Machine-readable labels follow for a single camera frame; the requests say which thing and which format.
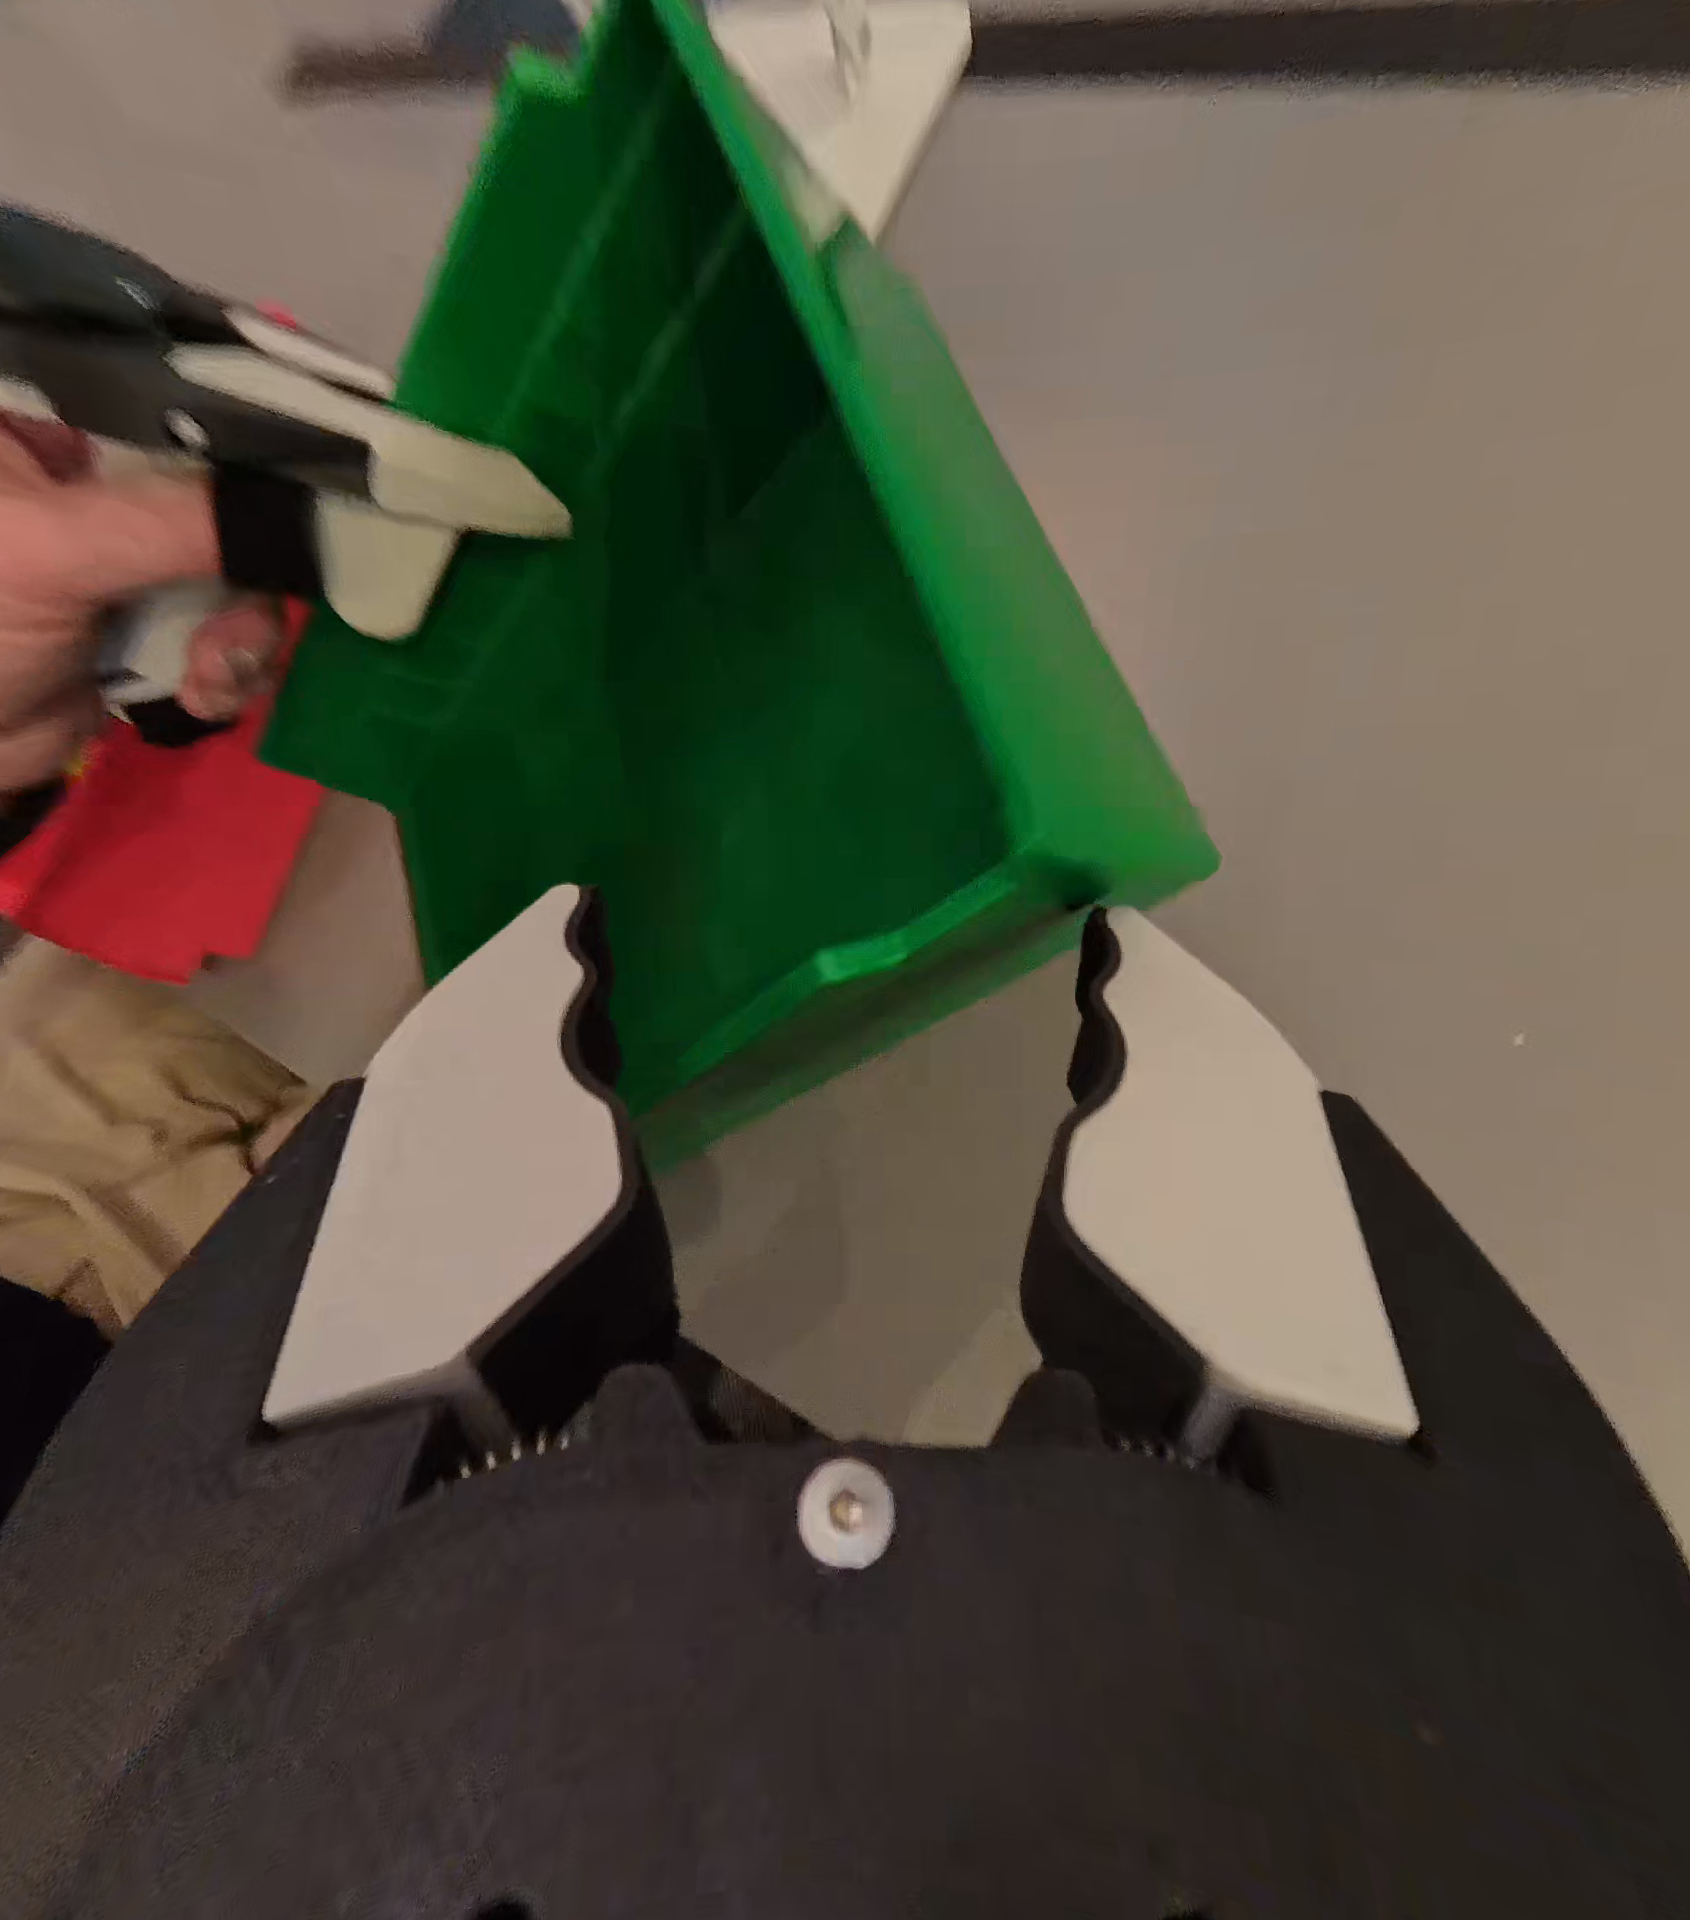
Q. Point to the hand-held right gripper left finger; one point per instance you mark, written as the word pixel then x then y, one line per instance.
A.
pixel 470 1185

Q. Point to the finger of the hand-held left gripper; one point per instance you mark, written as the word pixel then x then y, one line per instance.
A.
pixel 463 480
pixel 388 578

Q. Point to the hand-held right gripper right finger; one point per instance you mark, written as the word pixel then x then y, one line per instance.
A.
pixel 1205 1199

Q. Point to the green plastic storage bin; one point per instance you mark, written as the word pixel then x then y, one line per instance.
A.
pixel 786 630

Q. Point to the white object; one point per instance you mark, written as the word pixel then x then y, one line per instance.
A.
pixel 875 136

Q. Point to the red plastic bin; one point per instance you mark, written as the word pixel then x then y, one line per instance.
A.
pixel 156 855

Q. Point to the person's beige trouser leg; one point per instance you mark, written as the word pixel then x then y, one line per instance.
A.
pixel 81 1124

